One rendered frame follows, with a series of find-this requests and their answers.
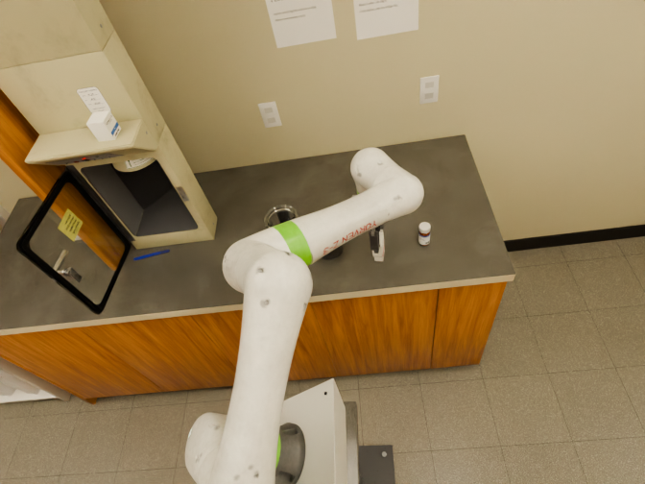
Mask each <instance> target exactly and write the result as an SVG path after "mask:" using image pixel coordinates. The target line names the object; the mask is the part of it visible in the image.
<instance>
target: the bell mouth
mask: <svg viewBox="0 0 645 484"><path fill-rule="evenodd" d="M154 161H155V158H153V157H146V158H141V159H134V160H127V161H121V162H114V163H112V164H113V167H114V168H115V169H117V170H118V171H122V172H132V171H137V170H140V169H142V168H145V167H147V166H148V165H150V164H152V163H153V162H154Z"/></svg>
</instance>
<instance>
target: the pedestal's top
mask: <svg viewBox="0 0 645 484"><path fill-rule="evenodd" d="M343 403H344V405H345V408H346V460H347V484H360V470H359V442H358V414H357V403H356V401H343Z"/></svg>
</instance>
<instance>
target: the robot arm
mask: <svg viewBox="0 0 645 484"><path fill-rule="evenodd" d="M350 172H351V176H352V177H353V179H354V181H355V184H356V190H357V195H352V197H351V198H349V199H347V200H345V201H343V202H340V203H338V204H336V205H334V206H330V207H328V208H325V209H322V210H319V211H316V212H313V213H310V214H307V215H304V216H301V217H299V218H296V219H293V220H290V221H287V222H284V223H281V224H279V225H276V226H273V227H271V228H268V229H266V230H262V231H260V232H258V233H255V234H253V235H250V236H248V237H246V238H243V239H241V240H239V241H237V242H235V243H234V244H232V245H231V246H230V247H229V248H228V250H227V252H226V254H225V256H224V259H223V273H224V276H225V279H226V281H227V283H228V284H229V285H230V286H231V287H232V288H233V289H235V290H237V291H238V292H241V293H243V294H244V303H243V317H242V328H241V337H240V346H239V353H238V360H237V366H236V373H235V378H234V383H233V389H232V394H231V399H230V404H229V408H228V412H227V415H225V414H219V413H213V412H207V413H204V414H202V415H201V416H199V418H198V419H197V420H196V421H195V422H194V424H193V426H192V428H191V430H190V433H189V436H188V439H187V443H186V448H185V465H186V468H187V469H188V471H189V473H190V475H191V476H192V478H193V479H194V480H195V482H196V483H197V484H297V482H298V480H299V478H300V475H301V472H302V469H303V466H304V461H305V439H304V435H303V432H302V430H301V428H300V427H299V426H298V425H297V424H295V423H285V424H283V425H280V420H281V413H282V407H283V401H284V396H285V391H286V386H287V381H288V376H289V372H290V368H291V363H292V359H293V355H294V351H295V347H296V343H297V340H298V337H299V331H300V327H301V324H302V320H303V317H304V314H305V311H306V308H307V305H308V303H309V300H310V297H311V294H312V289H313V280H312V275H311V272H310V270H309V268H308V266H309V265H310V264H311V265H312V264H313V263H315V262H316V261H317V260H319V259H320V258H322V257H323V256H325V255H326V254H329V253H330V252H332V251H333V250H335V249H337V248H338V247H340V246H342V245H343V244H345V243H346V242H348V241H349V240H351V239H353V238H355V237H357V236H359V235H361V234H363V233H365V232H366V231H369V236H370V249H371V250H372V256H374V257H382V251H381V244H380V240H379V235H383V236H384V234H383V230H384V229H385V226H382V224H384V223H386V222H388V221H391V220H393V219H395V218H398V217H401V216H404V215H407V214H410V213H412V212H414V211H415V210H417V209H418V208H419V206H420V205H421V203H422V200H423V196H424V191H423V186H422V184H421V182H420V180H419V179H418V178H417V177H415V176H414V175H412V174H410V173H409V172H407V171H406V170H404V169H403V168H401V167H400V166H398V165H397V164H396V163H395V162H394V161H392V160H391V159H390V158H389V157H388V156H387V155H386V154H385V153H384V152H383V151H382V150H380V149H378V148H373V147H369V148H365V149H362V150H360V151H359V152H358V153H357V154H356V155H355V156H354V157H353V159H352V161H351V164H350Z"/></svg>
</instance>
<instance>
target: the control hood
mask: <svg viewBox="0 0 645 484"><path fill-rule="evenodd" d="M118 124H119V126H120V127H121V131H120V132H119V134H118V135H117V137H116V139H115V140H110V141H100V142H99V141H98V139H97V138H96V137H95V135H94V134H93V133H92V131H91V130H90V129H89V128H82V129H77V130H70V131H64V132H58V133H47V134H41V135H40V136H39V137H38V138H37V140H36V143H35V144H34V146H33V148H32V149H31V151H30V153H29V154H28V155H27V157H26V159H25V162H26V163H28V164H41V165H57V166H59V165H64V164H54V163H46V162H53V161H59V160H66V159H71V158H78V157H90V156H96V155H102V154H115V155H123V156H127V155H134V154H140V153H147V152H153V151H156V148H157V144H156V142H155V139H154V138H153V136H152V134H151V133H150V131H149V129H148V128H147V126H146V124H145V123H144V121H143V119H136V120H130V121H124V122H118Z"/></svg>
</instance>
